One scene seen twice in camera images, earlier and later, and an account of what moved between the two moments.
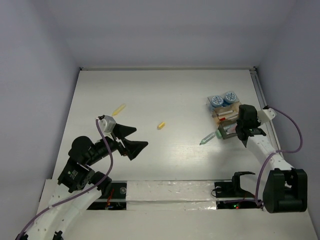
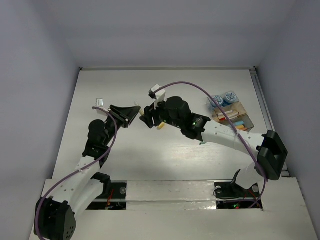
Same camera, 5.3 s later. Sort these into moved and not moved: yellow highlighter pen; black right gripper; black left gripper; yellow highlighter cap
Moved: black left gripper; black right gripper; yellow highlighter pen
Not moved: yellow highlighter cap
